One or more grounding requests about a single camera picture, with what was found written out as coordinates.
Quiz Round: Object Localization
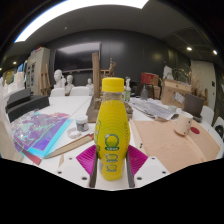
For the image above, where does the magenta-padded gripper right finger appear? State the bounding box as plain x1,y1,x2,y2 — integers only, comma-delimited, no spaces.
125,144,171,189

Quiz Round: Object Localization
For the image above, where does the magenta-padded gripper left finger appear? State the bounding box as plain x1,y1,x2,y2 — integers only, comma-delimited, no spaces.
55,144,100,189

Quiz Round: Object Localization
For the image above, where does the yellow drink bottle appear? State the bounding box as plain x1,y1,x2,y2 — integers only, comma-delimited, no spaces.
94,77,131,182

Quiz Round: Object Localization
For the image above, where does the long wooden stick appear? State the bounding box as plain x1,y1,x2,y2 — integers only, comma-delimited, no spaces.
44,133,95,160

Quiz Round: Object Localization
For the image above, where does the small white dish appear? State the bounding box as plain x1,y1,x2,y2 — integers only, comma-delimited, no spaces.
66,127,83,140

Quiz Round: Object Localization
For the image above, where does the peach canvas table mat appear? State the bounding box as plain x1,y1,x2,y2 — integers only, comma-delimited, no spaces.
129,118,222,165

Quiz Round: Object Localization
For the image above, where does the small white-lidded paint jar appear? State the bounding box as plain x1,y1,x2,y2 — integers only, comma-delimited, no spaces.
74,114,90,132

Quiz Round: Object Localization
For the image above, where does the grey printed newspaper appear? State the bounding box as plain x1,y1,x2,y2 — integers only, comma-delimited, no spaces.
129,98,176,122

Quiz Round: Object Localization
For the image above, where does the colourful painting sheet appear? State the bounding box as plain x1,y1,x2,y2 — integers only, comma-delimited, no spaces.
9,111,73,159

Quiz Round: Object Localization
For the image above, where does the small green spray bottle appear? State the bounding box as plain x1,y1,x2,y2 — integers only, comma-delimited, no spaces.
123,77,132,103

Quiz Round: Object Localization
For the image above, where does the grey glass flask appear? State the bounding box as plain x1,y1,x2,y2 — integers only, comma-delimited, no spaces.
140,83,149,101

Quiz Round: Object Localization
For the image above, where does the white plaster bust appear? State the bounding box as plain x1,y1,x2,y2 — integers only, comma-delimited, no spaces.
53,68,66,89
64,74,75,96
85,77,95,97

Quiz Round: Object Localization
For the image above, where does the brown cardboard box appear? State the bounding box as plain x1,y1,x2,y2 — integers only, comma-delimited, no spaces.
160,78,193,109

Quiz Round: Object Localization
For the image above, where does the black flat box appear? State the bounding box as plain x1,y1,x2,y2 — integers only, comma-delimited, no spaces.
5,88,32,109
7,94,51,123

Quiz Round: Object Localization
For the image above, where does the red box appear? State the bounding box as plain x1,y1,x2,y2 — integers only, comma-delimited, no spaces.
140,72,160,87

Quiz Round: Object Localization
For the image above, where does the wooden easel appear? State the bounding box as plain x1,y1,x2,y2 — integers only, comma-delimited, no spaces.
39,63,52,96

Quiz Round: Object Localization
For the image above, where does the beige cabinet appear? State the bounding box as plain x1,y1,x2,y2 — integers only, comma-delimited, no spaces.
25,47,52,96

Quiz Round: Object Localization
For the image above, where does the long ceiling light strip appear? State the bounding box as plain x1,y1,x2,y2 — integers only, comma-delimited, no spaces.
13,0,149,43

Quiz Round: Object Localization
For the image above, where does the black wall screen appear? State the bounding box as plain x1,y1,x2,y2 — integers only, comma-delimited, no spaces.
53,41,102,73

